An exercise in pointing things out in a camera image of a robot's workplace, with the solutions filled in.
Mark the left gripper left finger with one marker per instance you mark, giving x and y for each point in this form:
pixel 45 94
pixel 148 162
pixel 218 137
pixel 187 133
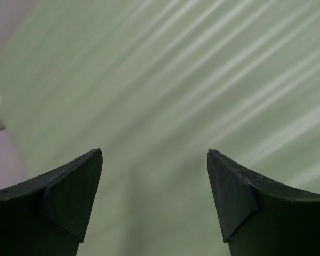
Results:
pixel 49 214

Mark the green suitcase blue lining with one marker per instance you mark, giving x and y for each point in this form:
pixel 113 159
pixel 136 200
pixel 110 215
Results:
pixel 155 85

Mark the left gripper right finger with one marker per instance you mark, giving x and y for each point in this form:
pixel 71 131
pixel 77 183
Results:
pixel 260 216

